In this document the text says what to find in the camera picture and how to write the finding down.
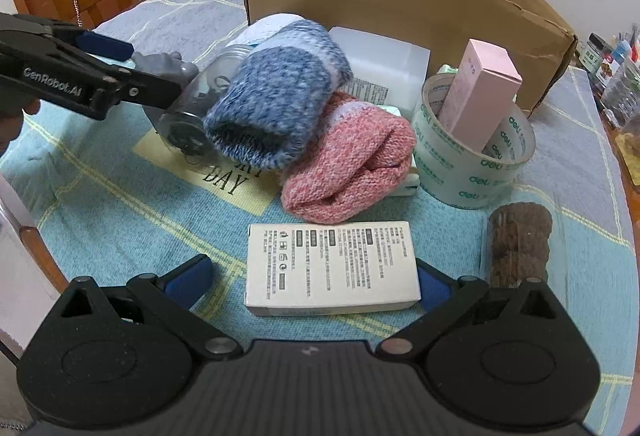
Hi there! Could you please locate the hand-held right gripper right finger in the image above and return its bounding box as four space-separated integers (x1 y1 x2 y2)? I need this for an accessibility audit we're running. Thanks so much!
376 259 563 360

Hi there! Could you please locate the brown cookie pack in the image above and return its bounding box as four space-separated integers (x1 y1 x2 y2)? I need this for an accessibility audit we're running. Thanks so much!
482 202 553 290

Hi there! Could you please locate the grey toy figure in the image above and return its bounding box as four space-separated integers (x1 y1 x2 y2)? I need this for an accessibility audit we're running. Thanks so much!
132 51 199 90

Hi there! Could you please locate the blue knitted sock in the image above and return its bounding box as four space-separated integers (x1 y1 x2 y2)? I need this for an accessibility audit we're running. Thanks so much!
202 19 353 168

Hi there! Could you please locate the pink carton box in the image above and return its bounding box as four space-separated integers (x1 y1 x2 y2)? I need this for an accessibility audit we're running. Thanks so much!
439 39 524 153

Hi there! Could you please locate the white printed box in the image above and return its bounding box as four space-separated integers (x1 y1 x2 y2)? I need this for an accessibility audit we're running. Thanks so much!
244 220 422 317

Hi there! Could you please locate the translucent plastic container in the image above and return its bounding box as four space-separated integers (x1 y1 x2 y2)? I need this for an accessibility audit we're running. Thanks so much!
327 25 432 119

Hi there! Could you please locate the clear plastic bottle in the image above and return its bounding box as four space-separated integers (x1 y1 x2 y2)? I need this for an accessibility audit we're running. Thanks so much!
145 44 252 155

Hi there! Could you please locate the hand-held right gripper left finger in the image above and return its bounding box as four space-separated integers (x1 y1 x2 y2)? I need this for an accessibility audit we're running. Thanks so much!
59 253 240 362

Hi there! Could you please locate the brown cardboard box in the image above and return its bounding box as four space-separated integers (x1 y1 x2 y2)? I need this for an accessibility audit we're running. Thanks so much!
240 0 578 117

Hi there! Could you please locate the pink knitted sock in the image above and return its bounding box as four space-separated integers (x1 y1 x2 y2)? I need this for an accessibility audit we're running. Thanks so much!
280 91 418 225

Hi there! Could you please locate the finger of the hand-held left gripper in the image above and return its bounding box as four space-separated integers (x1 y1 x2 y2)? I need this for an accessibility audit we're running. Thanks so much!
65 43 184 111
50 20 135 63

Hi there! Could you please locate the small jar with green label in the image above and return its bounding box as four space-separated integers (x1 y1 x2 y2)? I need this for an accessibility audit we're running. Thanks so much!
586 32 612 85

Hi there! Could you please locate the clear tape roll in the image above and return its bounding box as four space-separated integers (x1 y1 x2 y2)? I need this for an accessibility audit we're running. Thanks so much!
412 74 537 210

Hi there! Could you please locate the blue checked blanket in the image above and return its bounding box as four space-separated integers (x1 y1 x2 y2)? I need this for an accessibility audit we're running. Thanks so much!
0 0 634 436

